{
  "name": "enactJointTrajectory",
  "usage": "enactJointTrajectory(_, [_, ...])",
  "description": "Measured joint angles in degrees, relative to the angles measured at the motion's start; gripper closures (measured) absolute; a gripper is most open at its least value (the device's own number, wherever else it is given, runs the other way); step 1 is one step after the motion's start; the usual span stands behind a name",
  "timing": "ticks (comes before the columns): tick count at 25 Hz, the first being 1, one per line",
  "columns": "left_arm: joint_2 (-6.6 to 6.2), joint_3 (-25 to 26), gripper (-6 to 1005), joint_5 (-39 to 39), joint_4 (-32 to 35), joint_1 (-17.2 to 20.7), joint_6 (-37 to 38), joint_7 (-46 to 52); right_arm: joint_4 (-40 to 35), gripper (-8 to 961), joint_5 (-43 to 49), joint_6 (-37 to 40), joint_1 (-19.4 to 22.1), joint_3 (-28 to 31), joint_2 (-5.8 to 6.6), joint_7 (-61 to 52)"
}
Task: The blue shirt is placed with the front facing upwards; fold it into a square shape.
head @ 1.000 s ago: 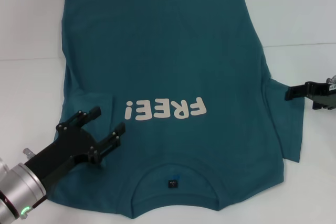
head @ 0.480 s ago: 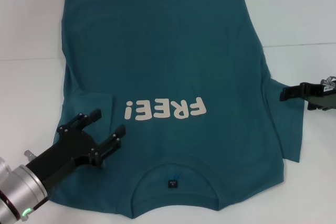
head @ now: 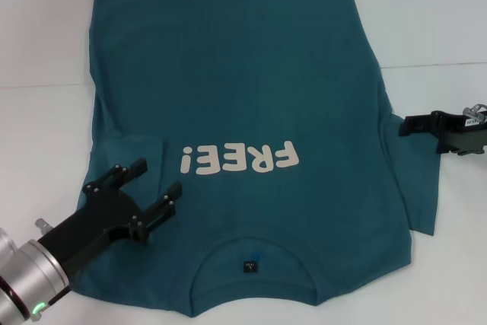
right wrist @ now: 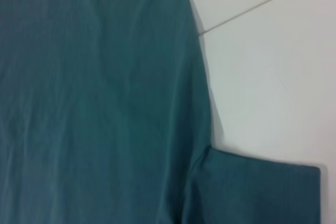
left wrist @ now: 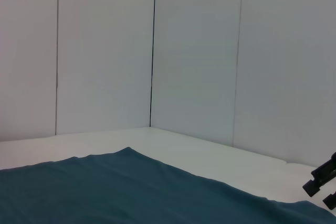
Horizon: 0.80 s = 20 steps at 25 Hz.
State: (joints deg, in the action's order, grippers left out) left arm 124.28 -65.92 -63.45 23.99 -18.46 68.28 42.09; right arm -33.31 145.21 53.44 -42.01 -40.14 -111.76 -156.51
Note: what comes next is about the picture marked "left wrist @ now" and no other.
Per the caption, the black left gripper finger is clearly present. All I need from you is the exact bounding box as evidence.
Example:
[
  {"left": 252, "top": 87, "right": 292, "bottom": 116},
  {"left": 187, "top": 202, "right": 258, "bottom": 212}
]
[
  {"left": 302, "top": 152, "right": 336, "bottom": 198},
  {"left": 322, "top": 192, "right": 336, "bottom": 210}
]

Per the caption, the teal t-shirt with FREE print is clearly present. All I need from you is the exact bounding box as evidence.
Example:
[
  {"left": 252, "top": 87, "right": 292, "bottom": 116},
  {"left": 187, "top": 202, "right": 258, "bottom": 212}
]
[{"left": 0, "top": 147, "right": 336, "bottom": 224}]

